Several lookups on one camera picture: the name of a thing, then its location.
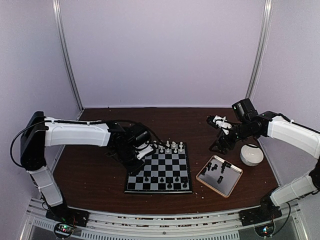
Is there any left aluminium frame post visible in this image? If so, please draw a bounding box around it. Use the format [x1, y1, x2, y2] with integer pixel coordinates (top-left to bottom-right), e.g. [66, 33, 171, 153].
[52, 0, 84, 112]

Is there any aluminium frame post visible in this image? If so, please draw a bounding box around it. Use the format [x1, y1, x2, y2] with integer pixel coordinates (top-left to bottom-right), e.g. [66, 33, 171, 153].
[245, 0, 273, 100]
[52, 0, 84, 112]

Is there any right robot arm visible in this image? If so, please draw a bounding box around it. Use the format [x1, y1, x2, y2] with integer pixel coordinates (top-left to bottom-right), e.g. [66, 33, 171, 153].
[206, 98, 320, 221]

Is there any wooden metal tray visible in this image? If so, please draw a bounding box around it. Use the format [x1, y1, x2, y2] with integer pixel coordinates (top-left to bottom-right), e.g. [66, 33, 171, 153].
[195, 155, 243, 198]

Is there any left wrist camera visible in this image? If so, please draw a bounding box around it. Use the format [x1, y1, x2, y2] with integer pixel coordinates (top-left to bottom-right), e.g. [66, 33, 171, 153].
[135, 143, 155, 160]

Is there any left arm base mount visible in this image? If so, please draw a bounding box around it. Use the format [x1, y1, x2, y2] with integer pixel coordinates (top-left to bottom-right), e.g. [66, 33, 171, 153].
[45, 208, 90, 227]

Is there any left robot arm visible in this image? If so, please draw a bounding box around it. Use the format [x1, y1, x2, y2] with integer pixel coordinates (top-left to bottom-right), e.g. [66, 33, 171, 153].
[20, 111, 155, 222]

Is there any black white chess board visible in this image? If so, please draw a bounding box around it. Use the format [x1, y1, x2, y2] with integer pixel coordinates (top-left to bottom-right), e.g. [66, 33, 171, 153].
[124, 141, 193, 194]

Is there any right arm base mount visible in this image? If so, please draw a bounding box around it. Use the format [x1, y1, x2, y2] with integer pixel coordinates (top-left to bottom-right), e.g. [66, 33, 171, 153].
[239, 207, 282, 227]

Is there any white bowl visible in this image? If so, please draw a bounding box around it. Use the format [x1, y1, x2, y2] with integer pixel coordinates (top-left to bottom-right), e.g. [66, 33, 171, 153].
[240, 144, 264, 167]

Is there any right aluminium frame post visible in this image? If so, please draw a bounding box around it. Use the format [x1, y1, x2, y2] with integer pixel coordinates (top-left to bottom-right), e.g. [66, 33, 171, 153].
[245, 0, 273, 100]

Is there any front aluminium rail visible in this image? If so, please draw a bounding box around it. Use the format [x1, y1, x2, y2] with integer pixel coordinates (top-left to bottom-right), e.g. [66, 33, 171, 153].
[19, 196, 308, 240]

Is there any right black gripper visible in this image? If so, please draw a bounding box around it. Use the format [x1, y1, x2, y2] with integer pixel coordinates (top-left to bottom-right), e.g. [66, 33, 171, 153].
[209, 120, 256, 155]

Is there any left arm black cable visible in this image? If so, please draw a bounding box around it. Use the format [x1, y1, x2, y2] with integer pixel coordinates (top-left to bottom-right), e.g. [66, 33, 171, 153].
[9, 119, 166, 168]

